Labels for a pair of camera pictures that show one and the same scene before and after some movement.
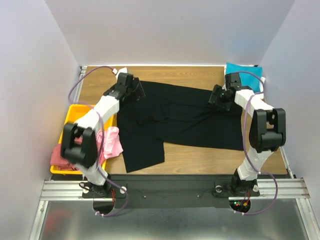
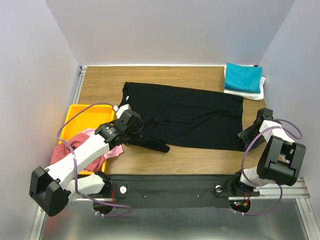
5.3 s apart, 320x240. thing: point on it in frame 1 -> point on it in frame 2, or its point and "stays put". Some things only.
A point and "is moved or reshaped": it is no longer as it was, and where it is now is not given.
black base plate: [169, 191] stays put
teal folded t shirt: [250, 75] stays put
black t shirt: [168, 114] is moved or reshaped
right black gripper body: [216, 96] -> [250, 133]
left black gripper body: [138, 88] -> [141, 140]
